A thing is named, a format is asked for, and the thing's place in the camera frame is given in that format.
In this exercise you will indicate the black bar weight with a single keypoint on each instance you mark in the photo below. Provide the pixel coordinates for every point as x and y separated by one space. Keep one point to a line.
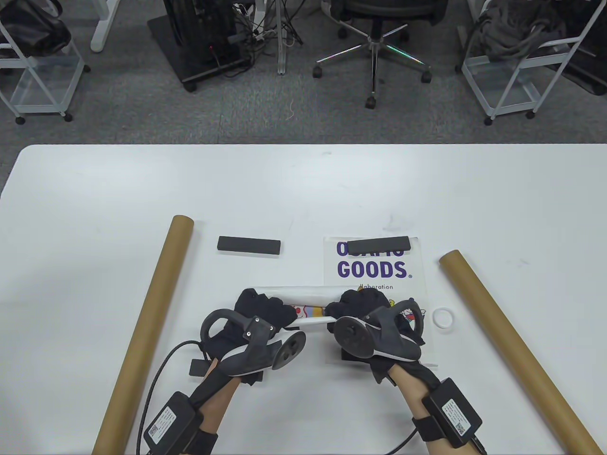
353 361
199 368
379 244
249 246

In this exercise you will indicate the black wheeled platform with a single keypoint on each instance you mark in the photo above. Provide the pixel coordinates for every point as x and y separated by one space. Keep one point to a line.
189 61

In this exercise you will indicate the black office chair chrome base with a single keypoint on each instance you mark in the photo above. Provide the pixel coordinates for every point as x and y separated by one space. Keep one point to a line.
379 9

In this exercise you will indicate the black shoulder bag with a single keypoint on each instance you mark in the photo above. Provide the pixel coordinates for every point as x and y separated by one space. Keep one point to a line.
33 28

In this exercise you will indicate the colourful cartoon animal poster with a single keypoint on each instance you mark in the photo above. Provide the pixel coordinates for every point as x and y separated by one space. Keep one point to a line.
308 295

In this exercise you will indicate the grey crumpled cloth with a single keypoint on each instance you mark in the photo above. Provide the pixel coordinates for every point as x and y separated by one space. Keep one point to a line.
512 28

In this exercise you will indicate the person's left hand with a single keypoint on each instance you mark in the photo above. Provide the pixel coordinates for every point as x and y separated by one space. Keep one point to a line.
261 305

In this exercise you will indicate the white wheeled cart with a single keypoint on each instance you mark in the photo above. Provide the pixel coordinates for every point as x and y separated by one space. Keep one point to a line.
42 90
502 90

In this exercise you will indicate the grey white hand controller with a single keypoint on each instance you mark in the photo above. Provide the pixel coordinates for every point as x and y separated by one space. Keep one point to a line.
289 348
353 339

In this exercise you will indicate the person's right hand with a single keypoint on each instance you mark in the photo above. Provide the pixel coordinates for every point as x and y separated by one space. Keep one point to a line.
360 301

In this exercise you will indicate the white plastic tube end cap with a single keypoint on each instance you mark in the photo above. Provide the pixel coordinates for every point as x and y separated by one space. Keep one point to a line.
443 319

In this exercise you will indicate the black wrist sensor box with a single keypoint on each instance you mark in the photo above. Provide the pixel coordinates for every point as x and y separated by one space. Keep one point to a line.
453 410
170 419

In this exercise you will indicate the person's right forearm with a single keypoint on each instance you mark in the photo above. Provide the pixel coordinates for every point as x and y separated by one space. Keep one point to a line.
408 388

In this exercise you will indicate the white desk leg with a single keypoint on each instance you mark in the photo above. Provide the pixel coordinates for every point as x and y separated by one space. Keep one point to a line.
105 28

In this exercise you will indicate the brown cardboard mailing tube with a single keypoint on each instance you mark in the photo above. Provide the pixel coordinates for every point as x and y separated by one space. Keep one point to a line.
521 360
151 308

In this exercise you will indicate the person's left forearm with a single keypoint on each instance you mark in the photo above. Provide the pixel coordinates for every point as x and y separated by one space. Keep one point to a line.
223 398

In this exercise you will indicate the large black bag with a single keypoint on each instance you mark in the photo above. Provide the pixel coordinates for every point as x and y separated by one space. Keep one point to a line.
588 71

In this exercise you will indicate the black computer tower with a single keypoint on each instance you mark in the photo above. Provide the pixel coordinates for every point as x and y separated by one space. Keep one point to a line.
199 23

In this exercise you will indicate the white poster purple lettering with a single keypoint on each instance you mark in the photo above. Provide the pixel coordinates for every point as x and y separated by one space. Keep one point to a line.
417 275

